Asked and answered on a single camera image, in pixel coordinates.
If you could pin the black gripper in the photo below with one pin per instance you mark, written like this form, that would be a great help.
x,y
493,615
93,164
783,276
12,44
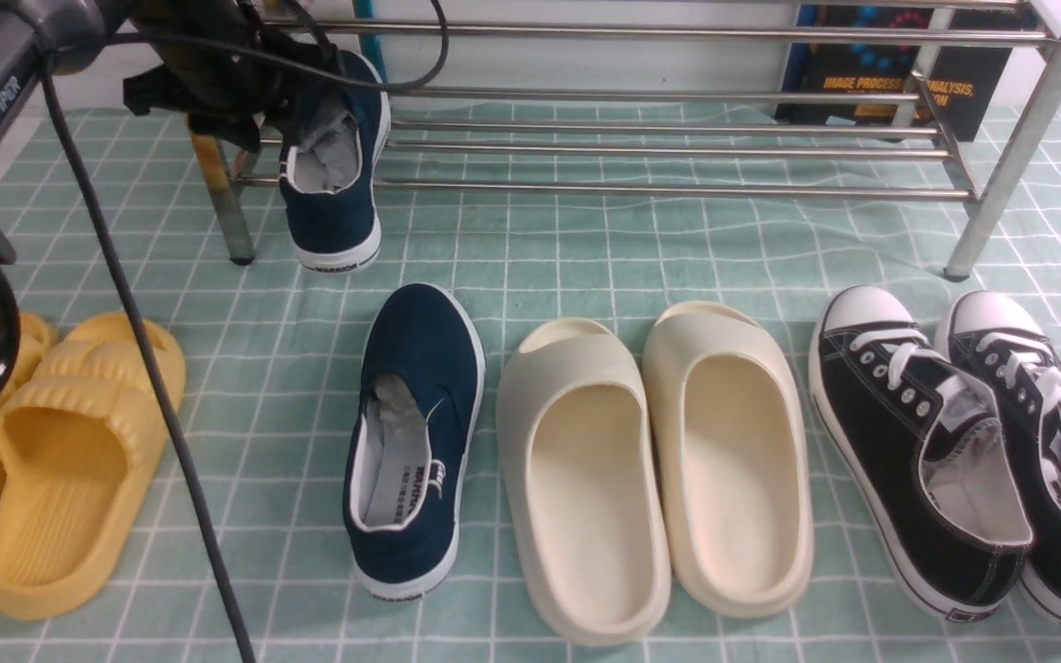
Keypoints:
x,y
211,72

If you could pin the navy canvas shoe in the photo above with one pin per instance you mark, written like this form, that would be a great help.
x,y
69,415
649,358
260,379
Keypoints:
x,y
421,388
326,175

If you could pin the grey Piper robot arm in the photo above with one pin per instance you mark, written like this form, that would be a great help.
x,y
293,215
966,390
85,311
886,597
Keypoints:
x,y
50,38

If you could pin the teal pole behind rack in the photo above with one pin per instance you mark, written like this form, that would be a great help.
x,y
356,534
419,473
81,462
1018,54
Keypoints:
x,y
369,43

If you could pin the steel shoe rack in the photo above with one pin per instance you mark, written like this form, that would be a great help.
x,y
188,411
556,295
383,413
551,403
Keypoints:
x,y
454,92

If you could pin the right yellow slide sandal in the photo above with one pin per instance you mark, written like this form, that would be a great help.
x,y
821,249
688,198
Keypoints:
x,y
80,443

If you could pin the green checkered tablecloth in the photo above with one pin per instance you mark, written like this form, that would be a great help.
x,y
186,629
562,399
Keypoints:
x,y
273,362

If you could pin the left cream slide sandal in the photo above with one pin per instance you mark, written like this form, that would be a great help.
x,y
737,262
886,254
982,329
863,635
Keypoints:
x,y
575,450

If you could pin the cream slide sandal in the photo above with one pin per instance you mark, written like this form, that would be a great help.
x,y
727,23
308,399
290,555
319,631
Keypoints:
x,y
732,458
575,450

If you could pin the right cream slide sandal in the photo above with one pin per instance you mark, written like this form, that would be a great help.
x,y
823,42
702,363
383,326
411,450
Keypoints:
x,y
732,458

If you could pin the dark image processing book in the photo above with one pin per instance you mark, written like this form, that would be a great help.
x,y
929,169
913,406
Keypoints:
x,y
962,80

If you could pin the left black lace-up sneaker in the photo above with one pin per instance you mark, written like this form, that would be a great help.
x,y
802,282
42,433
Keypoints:
x,y
926,446

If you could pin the black lace-up sneaker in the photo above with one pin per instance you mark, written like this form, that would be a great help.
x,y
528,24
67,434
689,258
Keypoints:
x,y
993,338
926,446

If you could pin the right black lace-up sneaker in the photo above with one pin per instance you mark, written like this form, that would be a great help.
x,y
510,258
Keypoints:
x,y
993,338

